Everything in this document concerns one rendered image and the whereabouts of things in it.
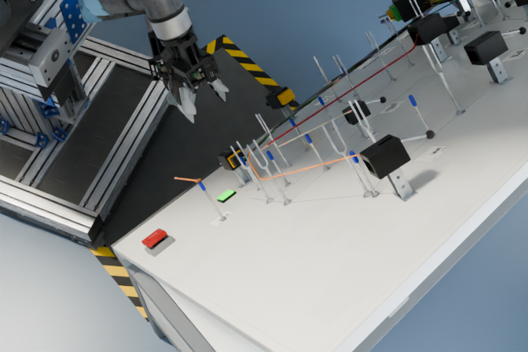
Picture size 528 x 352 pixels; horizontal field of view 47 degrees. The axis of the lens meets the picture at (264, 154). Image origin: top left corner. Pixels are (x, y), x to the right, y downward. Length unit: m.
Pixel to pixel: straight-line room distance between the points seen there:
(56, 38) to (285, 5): 1.79
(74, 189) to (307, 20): 1.50
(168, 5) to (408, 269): 0.68
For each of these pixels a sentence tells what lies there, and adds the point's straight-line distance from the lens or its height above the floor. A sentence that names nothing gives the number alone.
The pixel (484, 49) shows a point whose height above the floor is 1.56.
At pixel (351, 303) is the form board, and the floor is 1.66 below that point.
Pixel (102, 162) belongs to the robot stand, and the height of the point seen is 0.21.
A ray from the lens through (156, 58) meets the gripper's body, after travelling 1.45.
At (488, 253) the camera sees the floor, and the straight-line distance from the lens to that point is 2.76.
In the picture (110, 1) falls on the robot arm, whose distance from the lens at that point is 1.23.
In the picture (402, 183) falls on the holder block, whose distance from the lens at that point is 0.93.
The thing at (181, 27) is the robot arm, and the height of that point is 1.48.
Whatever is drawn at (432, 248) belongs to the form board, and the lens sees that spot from 0.78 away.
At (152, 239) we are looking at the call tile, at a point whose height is 1.13.
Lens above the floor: 2.38
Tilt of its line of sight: 61 degrees down
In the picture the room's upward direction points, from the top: 6 degrees clockwise
